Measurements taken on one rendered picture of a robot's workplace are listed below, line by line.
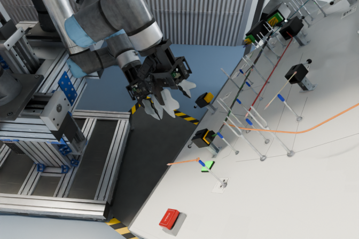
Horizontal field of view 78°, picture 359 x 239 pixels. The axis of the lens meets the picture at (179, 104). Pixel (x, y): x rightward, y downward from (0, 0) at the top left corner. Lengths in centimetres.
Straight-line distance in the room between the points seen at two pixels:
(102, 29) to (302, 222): 52
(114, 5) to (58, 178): 154
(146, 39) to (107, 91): 208
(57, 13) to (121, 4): 38
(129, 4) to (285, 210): 49
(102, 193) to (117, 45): 115
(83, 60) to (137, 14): 40
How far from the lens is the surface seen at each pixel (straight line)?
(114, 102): 244
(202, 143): 71
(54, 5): 86
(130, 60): 77
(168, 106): 60
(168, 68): 54
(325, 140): 53
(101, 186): 174
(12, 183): 204
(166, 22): 300
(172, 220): 64
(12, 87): 100
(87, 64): 87
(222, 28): 304
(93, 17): 54
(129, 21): 52
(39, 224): 206
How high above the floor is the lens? 176
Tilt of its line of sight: 49 degrees down
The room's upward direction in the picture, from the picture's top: straight up
